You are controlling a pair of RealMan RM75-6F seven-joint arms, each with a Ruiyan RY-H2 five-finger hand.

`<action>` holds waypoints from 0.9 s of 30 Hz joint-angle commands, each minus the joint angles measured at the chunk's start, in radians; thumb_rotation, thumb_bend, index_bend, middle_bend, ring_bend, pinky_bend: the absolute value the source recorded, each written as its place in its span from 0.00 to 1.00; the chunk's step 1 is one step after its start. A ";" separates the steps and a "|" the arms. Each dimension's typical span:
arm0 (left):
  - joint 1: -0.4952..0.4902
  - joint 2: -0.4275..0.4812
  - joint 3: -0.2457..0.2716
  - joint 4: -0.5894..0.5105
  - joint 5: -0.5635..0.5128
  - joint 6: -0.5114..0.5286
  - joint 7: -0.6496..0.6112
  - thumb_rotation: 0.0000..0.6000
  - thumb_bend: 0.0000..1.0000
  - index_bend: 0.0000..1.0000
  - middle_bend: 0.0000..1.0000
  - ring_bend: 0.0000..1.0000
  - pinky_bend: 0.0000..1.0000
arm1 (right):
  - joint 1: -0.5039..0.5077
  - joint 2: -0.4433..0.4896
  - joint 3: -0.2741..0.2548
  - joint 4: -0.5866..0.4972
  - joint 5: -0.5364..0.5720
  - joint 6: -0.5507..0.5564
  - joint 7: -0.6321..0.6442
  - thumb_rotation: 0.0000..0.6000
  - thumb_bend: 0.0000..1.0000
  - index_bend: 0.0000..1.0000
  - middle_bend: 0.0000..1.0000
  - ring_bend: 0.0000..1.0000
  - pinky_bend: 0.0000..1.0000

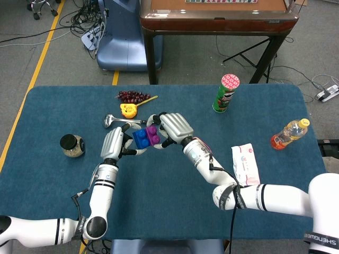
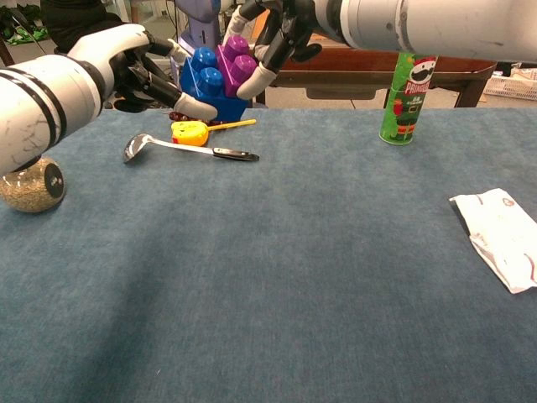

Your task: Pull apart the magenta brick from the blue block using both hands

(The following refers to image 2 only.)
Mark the seated person in black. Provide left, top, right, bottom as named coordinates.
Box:
left=40, top=0, right=127, bottom=54

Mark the black bag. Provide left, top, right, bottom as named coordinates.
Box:
left=497, top=60, right=537, bottom=77

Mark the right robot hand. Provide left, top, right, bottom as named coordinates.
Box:
left=228, top=0, right=324, bottom=101

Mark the yellow tape measure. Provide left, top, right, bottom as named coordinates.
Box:
left=170, top=118, right=258, bottom=148

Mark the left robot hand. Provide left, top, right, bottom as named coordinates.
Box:
left=66, top=24, right=219, bottom=121

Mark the blue table cloth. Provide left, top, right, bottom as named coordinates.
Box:
left=0, top=107, right=537, bottom=403

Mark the blue building block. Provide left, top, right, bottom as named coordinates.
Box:
left=180, top=45, right=249, bottom=123

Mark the brown mahjong table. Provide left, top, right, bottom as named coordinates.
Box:
left=255, top=41, right=498, bottom=109

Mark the dark table leg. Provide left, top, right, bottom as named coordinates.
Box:
left=0, top=38, right=16, bottom=68

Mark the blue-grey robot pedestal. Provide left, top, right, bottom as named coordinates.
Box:
left=174, top=0, right=236, bottom=55

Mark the purple building block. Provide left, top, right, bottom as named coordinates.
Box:
left=216, top=34, right=258, bottom=100

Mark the metal ladle black handle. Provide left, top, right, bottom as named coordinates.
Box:
left=122, top=133, right=260, bottom=165

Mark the green Pringles can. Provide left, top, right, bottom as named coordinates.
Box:
left=378, top=52, right=440, bottom=147

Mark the glass jar with black lid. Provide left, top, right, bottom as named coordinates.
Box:
left=0, top=155, right=67, bottom=214

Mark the white plastic basket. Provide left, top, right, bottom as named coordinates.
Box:
left=482, top=75, right=537, bottom=102

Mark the green fabric pile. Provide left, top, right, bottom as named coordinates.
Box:
left=0, top=6, right=50, bottom=45

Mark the red grape bunch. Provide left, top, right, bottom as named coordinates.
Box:
left=167, top=109, right=230, bottom=127

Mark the white crumpled paper bag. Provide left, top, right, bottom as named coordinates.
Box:
left=448, top=187, right=537, bottom=295

